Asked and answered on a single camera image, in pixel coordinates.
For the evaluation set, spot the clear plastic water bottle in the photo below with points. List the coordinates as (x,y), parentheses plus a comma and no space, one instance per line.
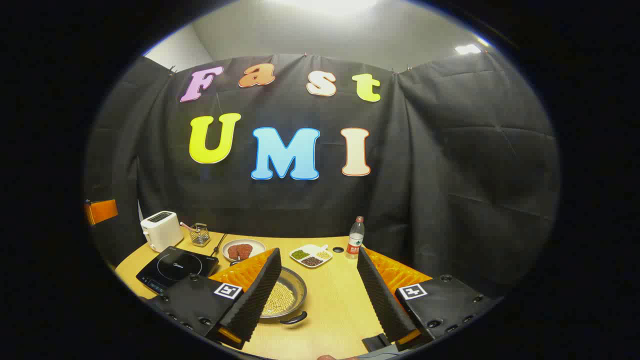
(355,242)

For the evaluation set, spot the black induction cooktop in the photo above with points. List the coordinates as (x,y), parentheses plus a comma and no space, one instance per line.
(175,265)

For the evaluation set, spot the pile of green beans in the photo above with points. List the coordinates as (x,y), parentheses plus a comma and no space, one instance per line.
(300,254)

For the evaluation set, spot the brown meat piece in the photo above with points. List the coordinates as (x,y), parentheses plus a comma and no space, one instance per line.
(246,251)
(234,251)

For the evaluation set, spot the white divided dish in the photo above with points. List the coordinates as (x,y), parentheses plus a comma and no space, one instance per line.
(311,255)

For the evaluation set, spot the pink striped stick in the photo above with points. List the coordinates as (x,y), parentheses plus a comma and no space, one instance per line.
(186,226)

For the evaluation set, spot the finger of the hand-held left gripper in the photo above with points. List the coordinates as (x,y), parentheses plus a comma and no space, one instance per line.
(102,211)

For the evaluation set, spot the large pile of yellow soybeans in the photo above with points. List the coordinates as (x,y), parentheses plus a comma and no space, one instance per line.
(280,299)

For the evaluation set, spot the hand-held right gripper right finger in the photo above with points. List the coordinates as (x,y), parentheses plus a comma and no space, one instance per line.
(382,300)

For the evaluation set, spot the white round plate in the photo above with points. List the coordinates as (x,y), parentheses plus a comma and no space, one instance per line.
(256,245)

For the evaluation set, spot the small pile of pale beans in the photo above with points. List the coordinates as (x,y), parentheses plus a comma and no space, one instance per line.
(324,254)

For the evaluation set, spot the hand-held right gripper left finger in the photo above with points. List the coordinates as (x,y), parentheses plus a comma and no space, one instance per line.
(255,300)

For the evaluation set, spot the white toaster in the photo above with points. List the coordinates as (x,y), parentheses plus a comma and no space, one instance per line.
(162,232)

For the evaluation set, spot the pile of dark beans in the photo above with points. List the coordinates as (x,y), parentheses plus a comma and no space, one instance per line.
(312,261)

